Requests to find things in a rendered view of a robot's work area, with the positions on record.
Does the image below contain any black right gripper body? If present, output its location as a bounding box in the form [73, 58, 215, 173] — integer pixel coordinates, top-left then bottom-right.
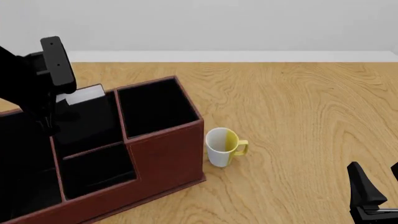
[349, 202, 398, 224]

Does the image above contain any white and yellow mug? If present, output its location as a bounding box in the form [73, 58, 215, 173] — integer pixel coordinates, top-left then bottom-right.
[205, 127, 249, 169]

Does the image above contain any red-brown desk caddy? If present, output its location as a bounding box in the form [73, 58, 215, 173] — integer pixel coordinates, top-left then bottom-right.
[0, 75, 207, 224]

